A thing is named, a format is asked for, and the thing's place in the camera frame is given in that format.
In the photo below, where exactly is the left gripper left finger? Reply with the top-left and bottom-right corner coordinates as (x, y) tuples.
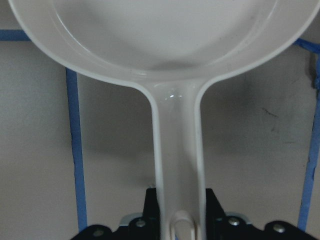
(73, 188), (160, 240)

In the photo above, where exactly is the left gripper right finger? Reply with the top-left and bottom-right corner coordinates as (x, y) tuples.
(205, 188), (315, 240)

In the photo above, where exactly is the white plastic dustpan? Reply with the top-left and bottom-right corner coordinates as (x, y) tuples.
(9, 0), (320, 240)

